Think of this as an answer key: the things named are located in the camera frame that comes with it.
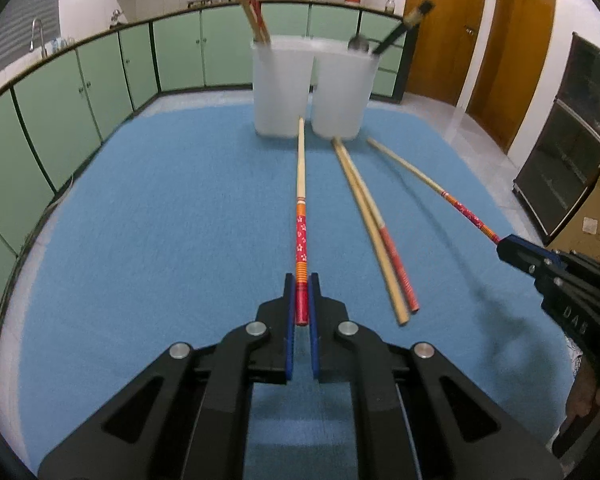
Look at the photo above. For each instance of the chrome kitchen faucet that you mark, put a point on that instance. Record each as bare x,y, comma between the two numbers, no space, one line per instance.
34,30

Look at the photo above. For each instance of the plain wooden door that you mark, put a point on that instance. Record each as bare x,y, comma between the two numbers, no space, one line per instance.
515,60

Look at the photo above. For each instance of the cardboard box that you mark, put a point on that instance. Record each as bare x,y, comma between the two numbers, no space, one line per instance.
595,220

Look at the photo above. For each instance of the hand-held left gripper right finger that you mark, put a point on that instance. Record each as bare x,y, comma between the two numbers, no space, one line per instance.
314,340

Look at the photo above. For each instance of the black chopstick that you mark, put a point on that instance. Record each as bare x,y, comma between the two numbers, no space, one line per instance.
387,42
402,31

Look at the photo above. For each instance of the red-ended bamboo chopstick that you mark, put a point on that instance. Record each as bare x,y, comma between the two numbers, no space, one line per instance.
399,272

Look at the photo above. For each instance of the plain bamboo chopstick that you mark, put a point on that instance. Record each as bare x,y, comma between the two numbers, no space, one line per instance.
247,10
381,260

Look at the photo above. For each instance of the grey window blind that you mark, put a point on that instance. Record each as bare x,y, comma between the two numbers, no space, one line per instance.
15,25

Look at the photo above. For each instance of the sink-side bottles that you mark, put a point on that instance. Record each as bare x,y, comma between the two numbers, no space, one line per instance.
60,45

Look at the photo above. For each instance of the black glass display cabinet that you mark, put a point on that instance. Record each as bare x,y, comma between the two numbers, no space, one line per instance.
570,135

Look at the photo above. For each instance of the person's right hand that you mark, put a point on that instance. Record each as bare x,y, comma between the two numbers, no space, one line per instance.
587,400

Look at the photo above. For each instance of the white double utensil holder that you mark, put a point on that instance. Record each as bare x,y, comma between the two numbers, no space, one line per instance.
285,90

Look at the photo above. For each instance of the blue mat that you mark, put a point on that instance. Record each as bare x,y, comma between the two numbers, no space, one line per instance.
180,210

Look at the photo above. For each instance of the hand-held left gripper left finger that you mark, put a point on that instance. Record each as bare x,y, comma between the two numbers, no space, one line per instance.
290,340

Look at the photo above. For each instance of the black spoon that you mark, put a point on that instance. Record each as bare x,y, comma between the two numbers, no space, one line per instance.
358,44

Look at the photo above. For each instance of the glass jar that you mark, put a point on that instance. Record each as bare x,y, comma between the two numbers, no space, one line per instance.
390,6

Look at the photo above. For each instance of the small kettle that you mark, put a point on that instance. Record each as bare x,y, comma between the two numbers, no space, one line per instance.
116,19

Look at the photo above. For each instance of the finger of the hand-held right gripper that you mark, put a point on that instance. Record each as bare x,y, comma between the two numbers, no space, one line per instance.
522,261
532,249

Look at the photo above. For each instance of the green base kitchen cabinets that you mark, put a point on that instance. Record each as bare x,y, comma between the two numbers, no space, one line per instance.
180,55

